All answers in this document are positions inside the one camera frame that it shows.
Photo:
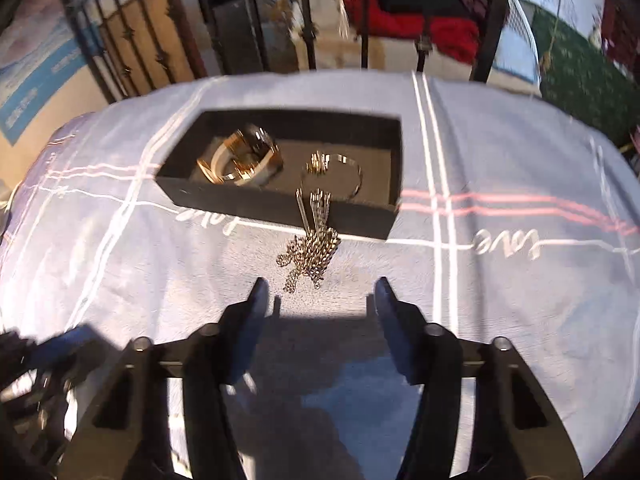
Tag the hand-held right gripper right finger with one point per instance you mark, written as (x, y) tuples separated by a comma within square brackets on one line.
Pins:
[(392, 320)]

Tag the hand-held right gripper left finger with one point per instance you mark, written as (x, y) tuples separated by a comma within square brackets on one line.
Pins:
[(250, 320)]

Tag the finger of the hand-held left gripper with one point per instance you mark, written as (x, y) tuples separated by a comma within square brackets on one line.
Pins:
[(62, 345)]

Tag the gold wrist watch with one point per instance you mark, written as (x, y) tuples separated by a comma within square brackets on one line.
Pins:
[(242, 157)]

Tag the black jewelry box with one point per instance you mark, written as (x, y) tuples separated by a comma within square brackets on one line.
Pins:
[(345, 150)]

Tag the blue plaid blanket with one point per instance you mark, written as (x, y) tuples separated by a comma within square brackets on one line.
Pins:
[(500, 310)]

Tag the blue and white banner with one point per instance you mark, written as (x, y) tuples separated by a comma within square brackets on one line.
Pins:
[(35, 65)]

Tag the red cloth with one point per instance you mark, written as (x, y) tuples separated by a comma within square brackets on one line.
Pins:
[(445, 30)]

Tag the black metal gate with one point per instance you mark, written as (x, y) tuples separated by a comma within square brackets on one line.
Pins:
[(135, 40)]

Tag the black metal railing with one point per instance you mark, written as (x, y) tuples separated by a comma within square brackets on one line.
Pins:
[(305, 15)]

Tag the green artificial turf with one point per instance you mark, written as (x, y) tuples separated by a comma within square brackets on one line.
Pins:
[(585, 75)]

